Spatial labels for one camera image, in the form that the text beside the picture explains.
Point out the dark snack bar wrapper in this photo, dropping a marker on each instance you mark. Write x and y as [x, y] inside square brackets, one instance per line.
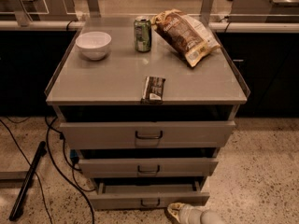
[153, 90]

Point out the blue plug adapter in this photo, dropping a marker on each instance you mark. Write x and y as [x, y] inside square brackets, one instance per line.
[74, 156]

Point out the grey bottom drawer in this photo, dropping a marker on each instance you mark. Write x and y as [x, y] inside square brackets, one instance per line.
[147, 192]

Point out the grey drawer cabinet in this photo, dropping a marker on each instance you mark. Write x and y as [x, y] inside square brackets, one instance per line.
[119, 78]

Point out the green soda can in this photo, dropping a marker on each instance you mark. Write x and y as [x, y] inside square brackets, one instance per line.
[142, 32]

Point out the grey background desk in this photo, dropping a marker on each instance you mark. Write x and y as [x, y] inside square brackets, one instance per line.
[265, 11]

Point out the grey top drawer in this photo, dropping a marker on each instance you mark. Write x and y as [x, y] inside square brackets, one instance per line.
[144, 126]

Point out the white horizontal rail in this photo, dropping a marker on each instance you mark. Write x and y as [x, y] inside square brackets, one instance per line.
[219, 27]

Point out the padded gripper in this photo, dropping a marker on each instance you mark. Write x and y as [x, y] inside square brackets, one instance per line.
[189, 215]

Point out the grey middle drawer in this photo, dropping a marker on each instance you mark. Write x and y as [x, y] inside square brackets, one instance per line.
[148, 162]

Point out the white ceramic bowl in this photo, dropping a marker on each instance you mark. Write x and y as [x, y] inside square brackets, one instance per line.
[94, 45]

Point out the grey drawer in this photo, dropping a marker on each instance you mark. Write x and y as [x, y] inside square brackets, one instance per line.
[144, 126]
[147, 192]
[148, 162]

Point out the brown chip bag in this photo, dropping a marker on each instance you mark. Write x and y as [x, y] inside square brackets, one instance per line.
[185, 34]

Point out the black bar on floor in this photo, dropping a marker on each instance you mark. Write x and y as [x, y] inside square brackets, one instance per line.
[16, 211]

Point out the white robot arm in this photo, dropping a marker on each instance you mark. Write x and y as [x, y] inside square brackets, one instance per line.
[210, 217]

